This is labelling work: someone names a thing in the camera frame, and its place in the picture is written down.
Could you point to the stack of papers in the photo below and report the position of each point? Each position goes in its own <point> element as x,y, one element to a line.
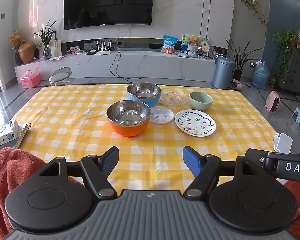
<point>56,58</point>

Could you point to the white marble TV console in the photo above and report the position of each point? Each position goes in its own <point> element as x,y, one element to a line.
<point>152,65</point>

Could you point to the dried flowers in dark vase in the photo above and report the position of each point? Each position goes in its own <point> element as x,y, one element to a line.
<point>17,38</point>

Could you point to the white wifi router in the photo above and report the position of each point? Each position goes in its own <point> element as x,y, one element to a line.
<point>103,53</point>

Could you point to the orange towel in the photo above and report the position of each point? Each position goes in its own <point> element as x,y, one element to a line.
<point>10,172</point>

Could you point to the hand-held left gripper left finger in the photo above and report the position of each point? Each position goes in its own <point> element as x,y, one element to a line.
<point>110,161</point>

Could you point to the brown teddy bear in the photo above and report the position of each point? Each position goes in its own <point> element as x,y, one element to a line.
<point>193,40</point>

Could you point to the green ceramic bowl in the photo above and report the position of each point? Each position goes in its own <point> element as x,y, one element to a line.
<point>200,105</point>

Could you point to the pink dotted bag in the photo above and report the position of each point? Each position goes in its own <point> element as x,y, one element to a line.
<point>237,85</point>

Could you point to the black set-top box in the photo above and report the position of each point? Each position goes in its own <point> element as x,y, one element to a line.
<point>91,52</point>

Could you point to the trailing ivy plant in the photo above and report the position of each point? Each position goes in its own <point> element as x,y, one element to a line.
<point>285,45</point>

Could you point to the green picture board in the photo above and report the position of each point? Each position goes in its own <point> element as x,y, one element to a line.
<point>203,40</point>

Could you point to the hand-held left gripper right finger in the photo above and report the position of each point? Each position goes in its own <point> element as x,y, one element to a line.
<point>191,162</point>

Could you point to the blue water jug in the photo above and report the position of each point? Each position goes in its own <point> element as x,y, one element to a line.
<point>261,76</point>

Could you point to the white fruit-print plate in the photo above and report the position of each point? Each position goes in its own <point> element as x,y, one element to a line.
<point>195,123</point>

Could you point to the blue white snack bag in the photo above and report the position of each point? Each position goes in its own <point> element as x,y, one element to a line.
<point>169,43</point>

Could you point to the clear floral glass plate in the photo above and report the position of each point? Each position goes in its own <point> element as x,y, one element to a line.
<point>173,97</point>

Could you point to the grey drawer cabinet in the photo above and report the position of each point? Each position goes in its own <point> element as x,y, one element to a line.
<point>298,72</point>

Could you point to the white cardboard box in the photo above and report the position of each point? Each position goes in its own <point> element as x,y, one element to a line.
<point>5,132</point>

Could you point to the blue steel-lined bowl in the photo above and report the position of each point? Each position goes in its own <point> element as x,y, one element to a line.
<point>150,101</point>

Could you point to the grey rolling stool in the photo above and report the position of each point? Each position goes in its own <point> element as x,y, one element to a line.
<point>58,76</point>

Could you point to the pink space heater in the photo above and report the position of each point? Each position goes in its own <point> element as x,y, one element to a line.
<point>272,102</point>

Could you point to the round paper fan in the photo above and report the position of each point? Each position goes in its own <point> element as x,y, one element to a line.
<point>206,47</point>

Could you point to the hanging vine plant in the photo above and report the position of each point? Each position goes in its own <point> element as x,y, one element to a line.
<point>252,5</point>

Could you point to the small white printed plate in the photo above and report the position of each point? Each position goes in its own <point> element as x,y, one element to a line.
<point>162,116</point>

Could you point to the white plastic case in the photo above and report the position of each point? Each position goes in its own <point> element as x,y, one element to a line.
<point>285,143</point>

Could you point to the grey metal trash can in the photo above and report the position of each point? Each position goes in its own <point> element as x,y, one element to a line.
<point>222,75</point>

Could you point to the brown round vase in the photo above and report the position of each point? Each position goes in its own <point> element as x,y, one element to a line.
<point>26,52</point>

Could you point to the orange steel-lined bowl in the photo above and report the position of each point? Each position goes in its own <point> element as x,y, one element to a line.
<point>128,130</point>

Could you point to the green plant in grey vase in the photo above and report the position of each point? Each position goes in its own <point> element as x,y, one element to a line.
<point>47,53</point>

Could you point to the pink photo frame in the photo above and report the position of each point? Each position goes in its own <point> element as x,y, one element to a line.
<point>74,50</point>

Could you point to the pink plastic case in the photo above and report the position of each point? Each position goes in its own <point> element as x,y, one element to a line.
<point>30,80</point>

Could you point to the black wall television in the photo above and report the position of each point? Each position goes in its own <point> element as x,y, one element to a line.
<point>107,2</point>

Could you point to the pencil drawing picture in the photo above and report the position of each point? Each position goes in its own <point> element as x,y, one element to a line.
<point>57,48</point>

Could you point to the potted snake plant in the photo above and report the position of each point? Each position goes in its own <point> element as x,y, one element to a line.
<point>237,60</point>

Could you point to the yellow checked tablecloth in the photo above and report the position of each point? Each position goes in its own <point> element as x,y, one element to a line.
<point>65,120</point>

